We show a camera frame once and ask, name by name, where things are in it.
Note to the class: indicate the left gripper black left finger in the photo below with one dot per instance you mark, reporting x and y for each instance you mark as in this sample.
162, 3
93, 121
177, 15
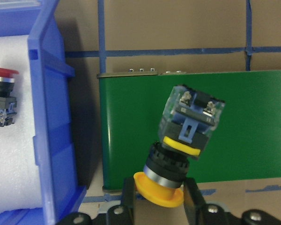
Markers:
128, 193

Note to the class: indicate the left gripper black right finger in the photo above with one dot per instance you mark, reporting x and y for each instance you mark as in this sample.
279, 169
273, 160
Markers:
193, 198

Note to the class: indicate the yellow push button switch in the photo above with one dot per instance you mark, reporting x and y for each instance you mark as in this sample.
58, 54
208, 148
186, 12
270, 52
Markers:
188, 120

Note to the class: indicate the red push button switch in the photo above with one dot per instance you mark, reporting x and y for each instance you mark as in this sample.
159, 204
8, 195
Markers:
8, 103

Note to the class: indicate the blue plastic bin left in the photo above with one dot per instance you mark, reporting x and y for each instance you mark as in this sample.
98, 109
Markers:
53, 145

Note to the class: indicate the green conveyor belt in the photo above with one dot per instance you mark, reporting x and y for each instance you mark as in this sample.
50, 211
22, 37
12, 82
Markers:
245, 145

